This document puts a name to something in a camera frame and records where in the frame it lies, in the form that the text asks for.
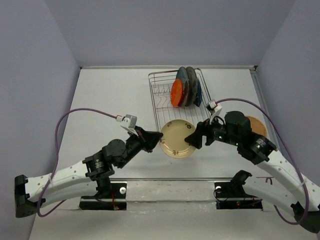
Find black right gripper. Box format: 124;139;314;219
184;112;241;149

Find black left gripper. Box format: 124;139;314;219
117;125;164;169

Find cream floral plate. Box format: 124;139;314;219
159;119;196;159

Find dark blue leaf plate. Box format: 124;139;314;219
193;79;203;107

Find orange plate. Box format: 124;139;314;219
170;78;185;107

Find woven tan round plate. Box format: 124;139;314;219
246;115;268;137

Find grey deer pattern plate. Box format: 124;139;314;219
185;66;198;107

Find teal blossom round plate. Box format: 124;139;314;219
176;66;190;107

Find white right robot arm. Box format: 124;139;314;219
185;111;320;234

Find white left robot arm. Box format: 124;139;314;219
14;126;163;218

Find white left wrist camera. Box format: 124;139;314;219
116;114;138;136

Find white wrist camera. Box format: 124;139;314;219
205;100;222;125
116;114;138;136

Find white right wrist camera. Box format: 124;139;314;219
205;100;222;125

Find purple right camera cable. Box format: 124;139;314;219
206;97;310;225

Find purple camera cable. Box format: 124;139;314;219
36;107;123;217
206;97;310;225

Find wire metal dish rack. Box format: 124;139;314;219
148;67;212;131

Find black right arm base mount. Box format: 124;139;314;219
213;170;263;210

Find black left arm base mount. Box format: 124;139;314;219
78;181;128;211

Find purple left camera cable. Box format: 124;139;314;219
36;107;123;217

